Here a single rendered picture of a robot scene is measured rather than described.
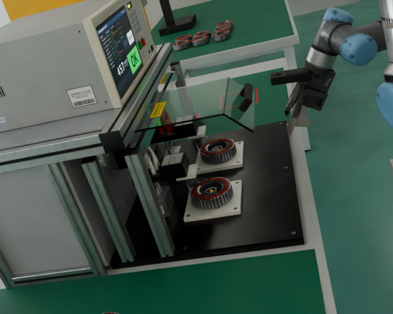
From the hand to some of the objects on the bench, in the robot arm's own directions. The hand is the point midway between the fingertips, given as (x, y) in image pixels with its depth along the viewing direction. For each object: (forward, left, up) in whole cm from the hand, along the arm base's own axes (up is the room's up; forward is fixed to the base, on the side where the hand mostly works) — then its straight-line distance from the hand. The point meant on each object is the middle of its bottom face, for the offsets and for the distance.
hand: (285, 124), depth 140 cm
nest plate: (+22, 0, -8) cm, 23 cm away
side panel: (+63, +43, -9) cm, 77 cm away
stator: (+22, +24, -6) cm, 33 cm away
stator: (+22, 0, -6) cm, 23 cm away
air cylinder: (+37, +23, -7) cm, 44 cm away
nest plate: (+22, +24, -7) cm, 33 cm away
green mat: (+47, +75, -9) cm, 89 cm away
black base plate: (+24, +12, -10) cm, 28 cm away
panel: (+48, +11, -7) cm, 49 cm away
